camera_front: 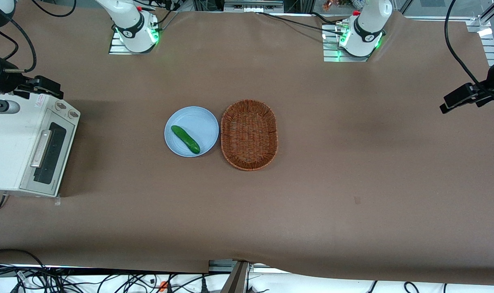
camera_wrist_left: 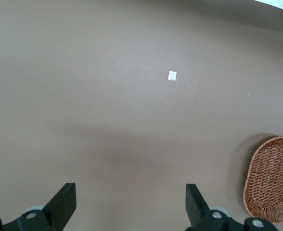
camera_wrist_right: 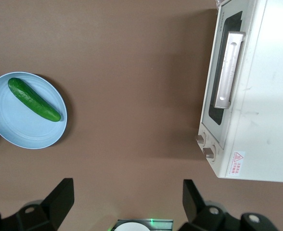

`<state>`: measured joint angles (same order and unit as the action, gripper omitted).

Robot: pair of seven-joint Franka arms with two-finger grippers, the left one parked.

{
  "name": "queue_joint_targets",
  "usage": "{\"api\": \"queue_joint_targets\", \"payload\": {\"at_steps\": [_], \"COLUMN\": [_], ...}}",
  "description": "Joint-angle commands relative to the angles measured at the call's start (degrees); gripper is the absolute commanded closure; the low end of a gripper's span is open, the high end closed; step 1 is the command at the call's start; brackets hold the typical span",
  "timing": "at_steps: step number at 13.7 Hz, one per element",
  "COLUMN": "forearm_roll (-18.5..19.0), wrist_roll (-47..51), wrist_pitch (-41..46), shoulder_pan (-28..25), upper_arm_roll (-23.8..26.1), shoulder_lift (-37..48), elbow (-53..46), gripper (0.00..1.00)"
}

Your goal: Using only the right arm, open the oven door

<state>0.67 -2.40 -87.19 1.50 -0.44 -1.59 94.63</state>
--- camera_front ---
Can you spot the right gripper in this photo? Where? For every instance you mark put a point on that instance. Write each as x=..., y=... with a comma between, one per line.
x=11, y=82

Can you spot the oven door with black window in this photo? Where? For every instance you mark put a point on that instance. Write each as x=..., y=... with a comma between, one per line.
x=57, y=162

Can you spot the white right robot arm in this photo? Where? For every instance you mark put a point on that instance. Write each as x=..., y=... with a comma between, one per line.
x=129, y=25

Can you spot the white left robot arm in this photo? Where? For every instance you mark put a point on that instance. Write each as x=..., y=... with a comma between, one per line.
x=368, y=28

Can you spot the round oven knob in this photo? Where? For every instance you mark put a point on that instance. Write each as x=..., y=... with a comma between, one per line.
x=60, y=106
x=73, y=114

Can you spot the white toaster oven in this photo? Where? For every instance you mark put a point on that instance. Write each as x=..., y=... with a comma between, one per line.
x=9, y=142

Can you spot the red warning sticker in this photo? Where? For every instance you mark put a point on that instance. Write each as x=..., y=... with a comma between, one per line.
x=40, y=100

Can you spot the clear tape piece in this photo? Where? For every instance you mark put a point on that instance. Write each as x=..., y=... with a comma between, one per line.
x=57, y=200

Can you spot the green cucumber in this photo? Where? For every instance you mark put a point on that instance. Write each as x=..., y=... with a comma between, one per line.
x=185, y=139

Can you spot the light blue plate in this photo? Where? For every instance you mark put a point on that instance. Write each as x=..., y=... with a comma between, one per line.
x=198, y=122

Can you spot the brown wicker basket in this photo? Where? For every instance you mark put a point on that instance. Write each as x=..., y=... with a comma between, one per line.
x=249, y=135

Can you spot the brown table cover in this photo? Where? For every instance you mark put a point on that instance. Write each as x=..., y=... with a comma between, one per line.
x=312, y=203

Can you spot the aluminium frame corner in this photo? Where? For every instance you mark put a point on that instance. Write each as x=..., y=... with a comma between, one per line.
x=487, y=38

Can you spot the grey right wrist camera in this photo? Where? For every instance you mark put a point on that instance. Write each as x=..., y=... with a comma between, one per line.
x=3, y=107

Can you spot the aluminium arm base plate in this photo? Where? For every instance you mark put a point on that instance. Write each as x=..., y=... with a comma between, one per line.
x=116, y=45
x=330, y=51

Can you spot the metal table bracket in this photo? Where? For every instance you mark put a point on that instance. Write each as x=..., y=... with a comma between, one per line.
x=235, y=278

